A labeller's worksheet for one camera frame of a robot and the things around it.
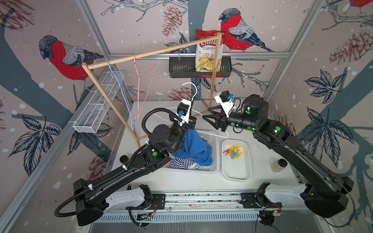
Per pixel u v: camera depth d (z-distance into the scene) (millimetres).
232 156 879
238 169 827
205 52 856
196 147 698
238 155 893
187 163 780
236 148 925
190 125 496
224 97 477
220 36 671
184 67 1010
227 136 615
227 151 910
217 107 570
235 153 901
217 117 512
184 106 433
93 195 388
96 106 764
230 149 922
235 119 501
